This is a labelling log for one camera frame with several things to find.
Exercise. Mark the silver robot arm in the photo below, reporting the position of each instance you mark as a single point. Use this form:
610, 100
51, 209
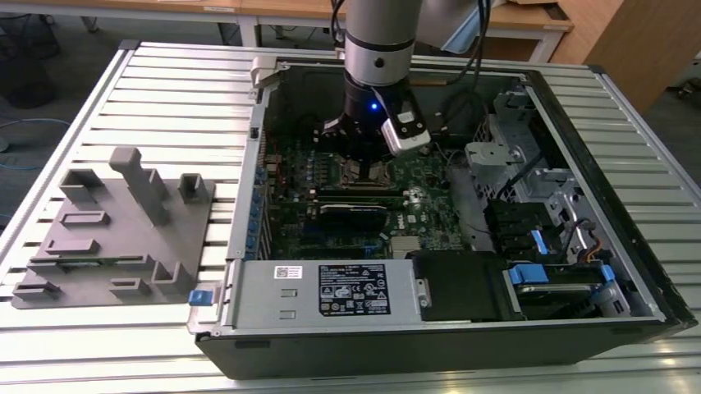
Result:
381, 37

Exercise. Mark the CPU socket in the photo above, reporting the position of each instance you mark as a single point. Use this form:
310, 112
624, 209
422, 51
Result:
343, 183

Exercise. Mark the black RAM slot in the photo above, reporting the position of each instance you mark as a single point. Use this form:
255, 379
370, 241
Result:
361, 200
361, 191

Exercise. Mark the silver metal drive cage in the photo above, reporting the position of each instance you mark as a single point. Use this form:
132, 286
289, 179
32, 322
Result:
493, 154

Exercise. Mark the black graphics card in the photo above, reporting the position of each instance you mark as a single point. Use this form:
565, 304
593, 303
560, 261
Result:
351, 221

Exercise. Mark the green motherboard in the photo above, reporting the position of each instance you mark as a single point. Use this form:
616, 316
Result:
438, 213

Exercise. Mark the silver chipset heatsink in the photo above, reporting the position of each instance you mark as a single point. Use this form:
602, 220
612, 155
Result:
407, 244

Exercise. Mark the white code sticker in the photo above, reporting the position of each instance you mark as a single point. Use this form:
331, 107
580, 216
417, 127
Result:
287, 271

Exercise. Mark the black power supply label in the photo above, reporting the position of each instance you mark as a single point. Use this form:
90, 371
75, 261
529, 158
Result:
354, 294

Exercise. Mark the blue plastic clip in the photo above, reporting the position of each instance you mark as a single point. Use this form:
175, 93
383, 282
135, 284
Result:
608, 273
540, 242

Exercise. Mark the blue disk carrier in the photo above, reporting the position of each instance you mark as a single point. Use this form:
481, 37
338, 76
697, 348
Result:
526, 273

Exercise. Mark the grey metal power supply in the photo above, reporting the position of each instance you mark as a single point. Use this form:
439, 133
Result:
251, 303

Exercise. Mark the wooden cabinet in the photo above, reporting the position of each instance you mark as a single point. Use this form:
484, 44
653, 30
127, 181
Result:
646, 41

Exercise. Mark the grey parts rack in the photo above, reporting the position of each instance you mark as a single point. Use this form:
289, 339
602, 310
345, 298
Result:
126, 246

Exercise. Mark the blue case latch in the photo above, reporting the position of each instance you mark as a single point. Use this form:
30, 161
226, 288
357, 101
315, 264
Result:
199, 297

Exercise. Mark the silver hard disk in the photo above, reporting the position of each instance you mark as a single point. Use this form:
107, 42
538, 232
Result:
553, 288

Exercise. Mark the black PC case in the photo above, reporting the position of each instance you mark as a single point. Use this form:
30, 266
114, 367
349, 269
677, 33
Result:
383, 353

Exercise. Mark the green RAM stick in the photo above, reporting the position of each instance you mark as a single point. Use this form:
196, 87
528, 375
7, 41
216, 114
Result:
82, 263

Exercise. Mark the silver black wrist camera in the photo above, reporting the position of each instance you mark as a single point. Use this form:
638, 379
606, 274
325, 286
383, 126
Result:
405, 131

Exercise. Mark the wooden desk white frame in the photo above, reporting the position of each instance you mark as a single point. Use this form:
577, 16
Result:
136, 4
548, 22

